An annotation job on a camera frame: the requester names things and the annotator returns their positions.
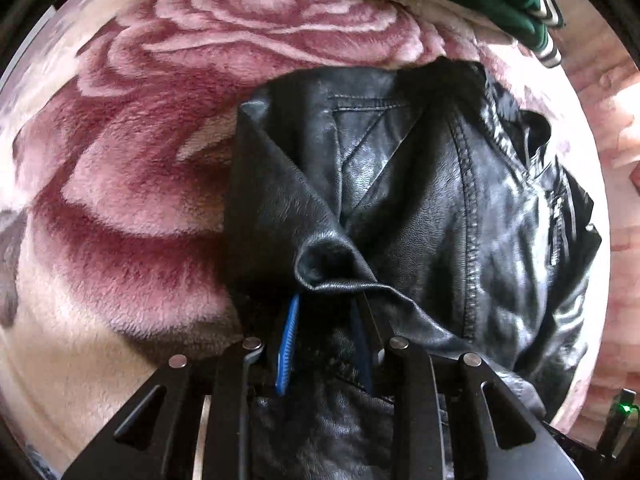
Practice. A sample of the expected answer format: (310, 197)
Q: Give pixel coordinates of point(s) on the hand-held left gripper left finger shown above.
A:
(288, 347)

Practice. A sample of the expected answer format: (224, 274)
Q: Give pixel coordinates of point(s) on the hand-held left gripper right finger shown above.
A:
(364, 355)

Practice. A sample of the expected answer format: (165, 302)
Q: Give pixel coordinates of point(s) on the pink rose printed blanket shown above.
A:
(125, 160)

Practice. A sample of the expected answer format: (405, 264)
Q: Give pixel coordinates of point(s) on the black leather jacket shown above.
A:
(425, 200)

